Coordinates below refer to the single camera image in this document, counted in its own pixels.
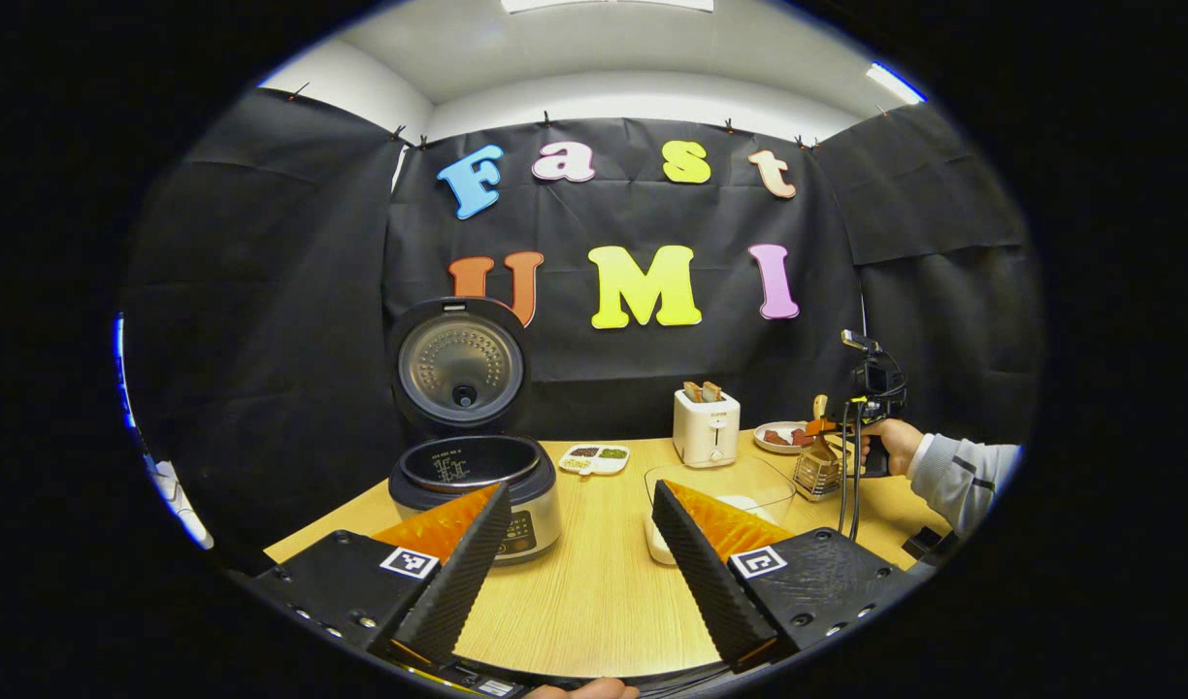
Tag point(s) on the brown meat piece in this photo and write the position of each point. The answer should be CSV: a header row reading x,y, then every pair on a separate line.
x,y
801,438
775,439

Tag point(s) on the dark grey rice cooker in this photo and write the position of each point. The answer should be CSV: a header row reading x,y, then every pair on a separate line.
x,y
458,369

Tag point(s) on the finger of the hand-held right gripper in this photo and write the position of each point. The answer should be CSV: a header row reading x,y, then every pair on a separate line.
x,y
825,425

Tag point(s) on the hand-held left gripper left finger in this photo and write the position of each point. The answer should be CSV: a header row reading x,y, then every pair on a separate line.
x,y
458,582

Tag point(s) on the rectangular ceiling light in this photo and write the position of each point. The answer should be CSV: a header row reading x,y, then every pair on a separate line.
x,y
895,83
604,5

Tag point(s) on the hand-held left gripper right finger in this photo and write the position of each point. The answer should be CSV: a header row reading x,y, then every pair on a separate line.
x,y
706,582

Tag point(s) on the white toaster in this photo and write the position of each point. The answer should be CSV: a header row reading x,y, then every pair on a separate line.
x,y
706,432

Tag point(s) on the white round plate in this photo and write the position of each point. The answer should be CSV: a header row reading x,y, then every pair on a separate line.
x,y
774,449

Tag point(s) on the wooden spoon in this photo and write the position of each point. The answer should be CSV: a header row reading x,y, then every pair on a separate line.
x,y
820,406

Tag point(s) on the small black box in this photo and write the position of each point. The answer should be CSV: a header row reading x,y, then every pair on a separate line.
x,y
929,544

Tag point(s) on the toast slice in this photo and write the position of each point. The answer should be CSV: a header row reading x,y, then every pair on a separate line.
x,y
692,392
712,391

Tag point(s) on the white divided bean dish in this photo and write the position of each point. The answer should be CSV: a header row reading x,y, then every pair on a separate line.
x,y
594,462

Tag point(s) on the clear box of white rice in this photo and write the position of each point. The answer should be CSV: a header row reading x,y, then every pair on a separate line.
x,y
740,503

